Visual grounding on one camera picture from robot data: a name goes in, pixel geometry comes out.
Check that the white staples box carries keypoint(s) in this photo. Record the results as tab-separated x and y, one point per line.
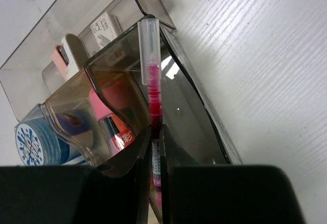
105	29

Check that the pink glue bottle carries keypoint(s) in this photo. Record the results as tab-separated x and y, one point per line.
119	135

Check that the clear desk organizer box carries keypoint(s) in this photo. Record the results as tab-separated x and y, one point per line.
30	77

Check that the red gel pen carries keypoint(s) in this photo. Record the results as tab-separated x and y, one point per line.
150	58

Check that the blue round tape tin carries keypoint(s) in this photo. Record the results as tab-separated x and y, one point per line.
39	145

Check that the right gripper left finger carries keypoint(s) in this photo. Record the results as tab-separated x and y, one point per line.
115	192

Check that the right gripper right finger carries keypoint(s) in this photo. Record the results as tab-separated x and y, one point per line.
200	193

